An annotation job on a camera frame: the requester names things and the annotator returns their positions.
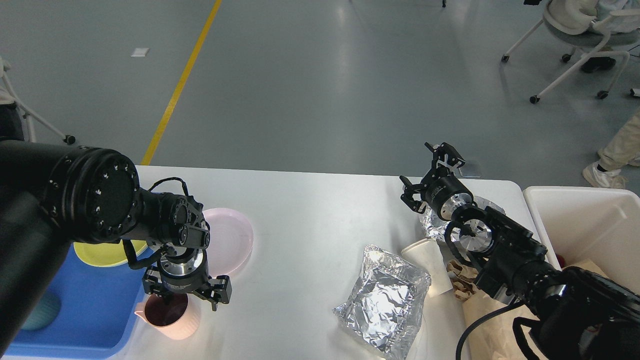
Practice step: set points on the person in beige trousers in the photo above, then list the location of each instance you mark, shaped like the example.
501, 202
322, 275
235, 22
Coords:
622, 150

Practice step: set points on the pink plate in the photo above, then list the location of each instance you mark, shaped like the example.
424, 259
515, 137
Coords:
231, 243

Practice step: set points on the pink ribbed mug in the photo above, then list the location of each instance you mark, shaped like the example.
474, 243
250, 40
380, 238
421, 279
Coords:
177, 316

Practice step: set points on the white paper cup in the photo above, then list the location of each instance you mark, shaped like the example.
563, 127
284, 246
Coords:
426, 254

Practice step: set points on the blue plastic tray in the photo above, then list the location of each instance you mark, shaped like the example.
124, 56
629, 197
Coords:
96, 318

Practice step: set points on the large crumpled foil sheet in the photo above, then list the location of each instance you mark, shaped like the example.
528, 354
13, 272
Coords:
384, 310

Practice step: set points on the white rolling office chair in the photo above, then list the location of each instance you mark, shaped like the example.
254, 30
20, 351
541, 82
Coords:
595, 28

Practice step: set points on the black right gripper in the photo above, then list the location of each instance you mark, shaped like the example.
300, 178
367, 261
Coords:
440, 189

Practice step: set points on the teal mug yellow inside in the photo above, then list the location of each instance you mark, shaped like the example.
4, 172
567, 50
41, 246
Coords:
44, 314

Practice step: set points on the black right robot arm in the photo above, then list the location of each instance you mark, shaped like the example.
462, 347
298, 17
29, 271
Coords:
579, 314

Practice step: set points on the yellow plate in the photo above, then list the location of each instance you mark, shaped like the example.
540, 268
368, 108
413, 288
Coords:
103, 255

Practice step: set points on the white chair frame left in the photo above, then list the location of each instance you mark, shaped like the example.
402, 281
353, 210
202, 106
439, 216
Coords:
29, 116

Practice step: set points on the white plastic bin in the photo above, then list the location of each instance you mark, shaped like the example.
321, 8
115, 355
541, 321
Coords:
580, 224

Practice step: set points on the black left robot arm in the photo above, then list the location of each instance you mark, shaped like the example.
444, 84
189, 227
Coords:
53, 196

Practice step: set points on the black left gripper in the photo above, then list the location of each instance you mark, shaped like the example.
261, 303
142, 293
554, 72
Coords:
185, 274

